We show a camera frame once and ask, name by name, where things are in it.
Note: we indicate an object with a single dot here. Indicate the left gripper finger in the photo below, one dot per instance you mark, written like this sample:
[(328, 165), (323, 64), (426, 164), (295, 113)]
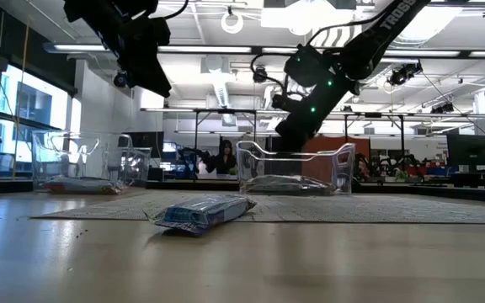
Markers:
[(150, 73)]

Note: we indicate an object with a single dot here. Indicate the black background rig frame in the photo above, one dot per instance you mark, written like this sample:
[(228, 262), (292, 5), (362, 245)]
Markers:
[(225, 111)]

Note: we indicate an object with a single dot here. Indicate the grey woven mat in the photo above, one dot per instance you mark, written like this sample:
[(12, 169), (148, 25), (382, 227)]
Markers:
[(116, 208)]

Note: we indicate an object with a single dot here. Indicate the black wall screen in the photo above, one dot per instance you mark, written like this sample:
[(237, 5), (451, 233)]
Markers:
[(147, 143)]

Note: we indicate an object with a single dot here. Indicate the black overhead light rail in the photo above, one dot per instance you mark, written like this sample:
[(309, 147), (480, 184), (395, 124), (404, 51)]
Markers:
[(225, 49)]

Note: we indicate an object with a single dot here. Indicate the round black ceiling camera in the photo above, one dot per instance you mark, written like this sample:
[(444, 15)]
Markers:
[(120, 79), (260, 74)]

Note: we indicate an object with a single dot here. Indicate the person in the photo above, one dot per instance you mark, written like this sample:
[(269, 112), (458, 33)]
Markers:
[(225, 159), (362, 168)]

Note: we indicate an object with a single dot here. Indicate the black ceiling camera cluster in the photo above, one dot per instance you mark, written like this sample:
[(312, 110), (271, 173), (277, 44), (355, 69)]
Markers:
[(402, 73)]

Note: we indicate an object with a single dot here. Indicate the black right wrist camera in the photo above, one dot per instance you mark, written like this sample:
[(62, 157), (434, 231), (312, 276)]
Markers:
[(282, 102)]

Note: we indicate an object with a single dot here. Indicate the black background robot arm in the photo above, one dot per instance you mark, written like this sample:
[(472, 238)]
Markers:
[(188, 157)]

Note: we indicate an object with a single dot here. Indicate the black computer monitor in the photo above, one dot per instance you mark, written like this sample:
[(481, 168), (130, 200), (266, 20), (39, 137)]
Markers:
[(469, 149)]

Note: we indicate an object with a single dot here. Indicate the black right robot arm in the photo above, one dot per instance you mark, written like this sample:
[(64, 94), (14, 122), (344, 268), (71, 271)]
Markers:
[(373, 38)]

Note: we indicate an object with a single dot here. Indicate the clear plastic bin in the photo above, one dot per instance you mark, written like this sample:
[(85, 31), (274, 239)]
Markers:
[(335, 168), (57, 155)]

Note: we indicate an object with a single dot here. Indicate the blue granola bar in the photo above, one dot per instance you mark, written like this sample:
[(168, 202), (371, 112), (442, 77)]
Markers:
[(200, 214)]

